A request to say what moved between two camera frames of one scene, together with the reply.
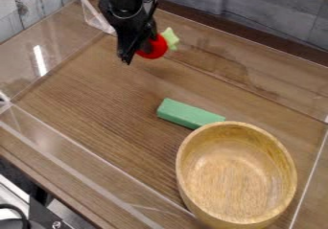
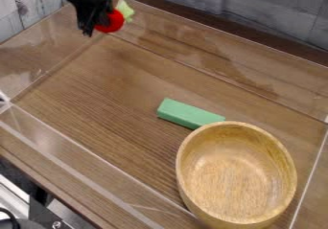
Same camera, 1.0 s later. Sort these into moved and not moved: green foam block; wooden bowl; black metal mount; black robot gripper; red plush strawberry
Moved: black robot gripper; red plush strawberry
Not moved: wooden bowl; green foam block; black metal mount
